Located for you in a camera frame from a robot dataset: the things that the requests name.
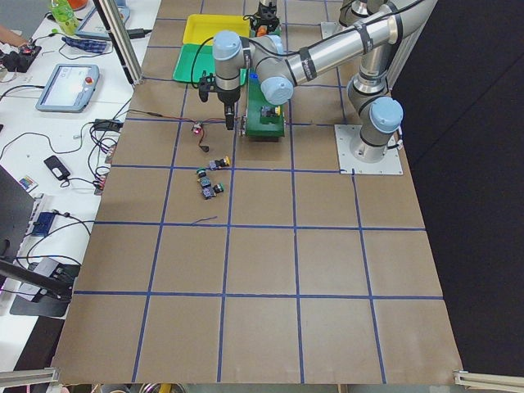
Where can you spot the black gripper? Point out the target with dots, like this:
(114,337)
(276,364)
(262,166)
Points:
(226,97)
(266,14)

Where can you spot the yellow push button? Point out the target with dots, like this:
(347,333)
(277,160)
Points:
(223,162)
(270,114)

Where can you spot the green push button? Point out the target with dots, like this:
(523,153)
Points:
(202,177)
(212,191)

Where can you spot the plain orange cylinder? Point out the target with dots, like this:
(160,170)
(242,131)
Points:
(262,31)

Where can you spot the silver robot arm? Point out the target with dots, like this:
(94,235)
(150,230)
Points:
(265,8)
(374,39)

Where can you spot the green conveyor belt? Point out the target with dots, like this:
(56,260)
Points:
(250,124)

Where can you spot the small motor controller board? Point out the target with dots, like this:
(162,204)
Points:
(197,128)

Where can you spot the green plastic tray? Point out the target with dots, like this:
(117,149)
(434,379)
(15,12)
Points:
(192,65)

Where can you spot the yellow plastic tray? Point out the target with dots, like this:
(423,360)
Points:
(199,27)

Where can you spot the black power brick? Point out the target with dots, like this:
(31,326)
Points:
(138,33)

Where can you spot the black power adapter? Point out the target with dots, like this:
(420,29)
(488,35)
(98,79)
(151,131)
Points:
(107,125)

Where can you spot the blue patterned cloth pouch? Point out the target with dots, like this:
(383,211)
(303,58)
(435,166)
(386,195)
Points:
(95,47)

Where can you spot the grey teach pendant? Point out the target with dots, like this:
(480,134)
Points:
(91,27)
(69,88)

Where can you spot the black smartphone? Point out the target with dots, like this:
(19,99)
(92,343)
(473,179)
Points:
(58,169)

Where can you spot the green plastic bottle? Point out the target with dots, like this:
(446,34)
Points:
(64,16)

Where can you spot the black joystick controller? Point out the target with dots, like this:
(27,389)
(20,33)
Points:
(20,61)

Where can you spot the blue usb hub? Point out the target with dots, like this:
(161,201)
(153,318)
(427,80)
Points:
(42,225)

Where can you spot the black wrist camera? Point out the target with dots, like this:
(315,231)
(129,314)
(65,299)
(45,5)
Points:
(206,86)

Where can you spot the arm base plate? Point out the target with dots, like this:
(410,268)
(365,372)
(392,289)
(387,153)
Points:
(357,157)
(328,28)

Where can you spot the aluminium frame post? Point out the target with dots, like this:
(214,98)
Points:
(118,34)

